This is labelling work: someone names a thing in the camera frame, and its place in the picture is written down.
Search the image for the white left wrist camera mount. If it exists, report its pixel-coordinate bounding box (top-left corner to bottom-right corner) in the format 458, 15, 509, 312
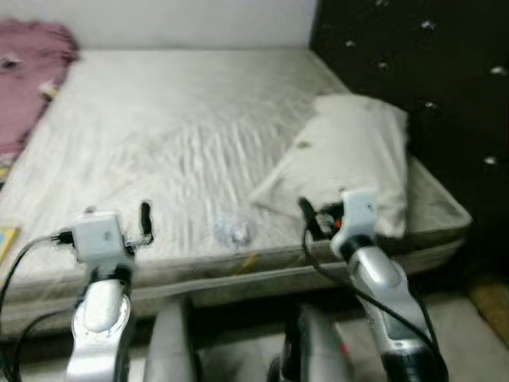
70, 209, 134, 263

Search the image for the white pillow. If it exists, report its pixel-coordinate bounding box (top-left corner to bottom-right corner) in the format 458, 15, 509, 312
249, 94, 410, 240

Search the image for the brown woven mat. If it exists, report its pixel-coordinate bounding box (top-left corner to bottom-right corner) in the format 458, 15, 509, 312
465, 275, 509, 343

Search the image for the clear plastic wrapper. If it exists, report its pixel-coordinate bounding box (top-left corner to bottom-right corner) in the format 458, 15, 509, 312
213, 215, 254, 249

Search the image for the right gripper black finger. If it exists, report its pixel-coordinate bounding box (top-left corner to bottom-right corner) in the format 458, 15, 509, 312
298, 197, 327, 241

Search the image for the grey right robot leg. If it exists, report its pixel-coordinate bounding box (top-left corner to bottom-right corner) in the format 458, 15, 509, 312
266, 302, 355, 382

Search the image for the grey left robot leg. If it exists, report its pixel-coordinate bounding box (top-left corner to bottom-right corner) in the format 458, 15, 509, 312
143, 298, 200, 382

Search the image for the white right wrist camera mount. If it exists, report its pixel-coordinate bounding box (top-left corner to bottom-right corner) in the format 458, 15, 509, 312
338, 189, 381, 240

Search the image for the grey robot leg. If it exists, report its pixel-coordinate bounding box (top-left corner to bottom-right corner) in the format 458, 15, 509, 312
143, 298, 200, 382
266, 302, 355, 382

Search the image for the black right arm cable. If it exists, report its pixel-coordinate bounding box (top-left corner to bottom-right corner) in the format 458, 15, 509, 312
302, 223, 438, 355

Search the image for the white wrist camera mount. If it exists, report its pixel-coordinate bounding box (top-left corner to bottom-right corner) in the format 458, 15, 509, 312
70, 209, 134, 263
338, 189, 381, 240

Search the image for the white quilted mattress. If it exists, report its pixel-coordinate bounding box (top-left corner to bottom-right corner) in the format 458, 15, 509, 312
0, 48, 472, 339

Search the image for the pink printed blanket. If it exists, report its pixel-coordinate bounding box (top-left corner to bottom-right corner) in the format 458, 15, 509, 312
0, 20, 79, 164

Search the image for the colourful yellow-edged book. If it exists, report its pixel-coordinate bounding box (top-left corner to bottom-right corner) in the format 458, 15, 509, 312
0, 225, 21, 267

